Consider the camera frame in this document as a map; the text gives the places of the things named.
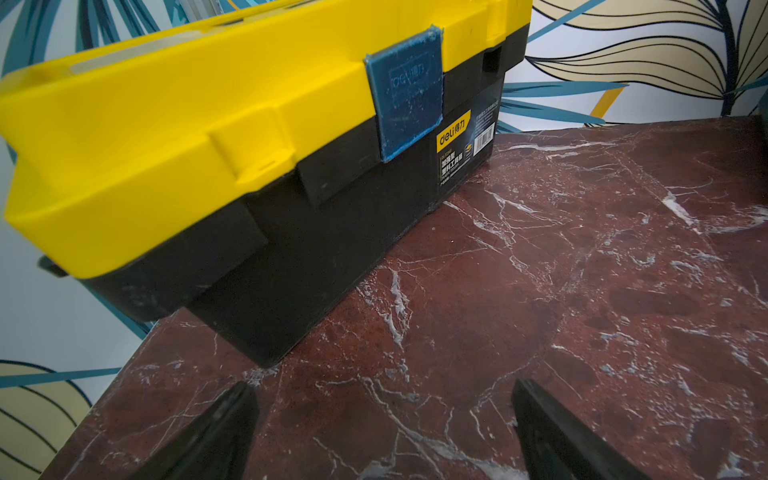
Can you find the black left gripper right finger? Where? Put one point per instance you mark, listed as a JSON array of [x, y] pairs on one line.
[[557, 445]]

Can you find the yellow and black toolbox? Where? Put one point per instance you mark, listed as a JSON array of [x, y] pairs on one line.
[[252, 167]]

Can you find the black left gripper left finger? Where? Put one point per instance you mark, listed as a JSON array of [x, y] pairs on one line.
[[215, 445]]

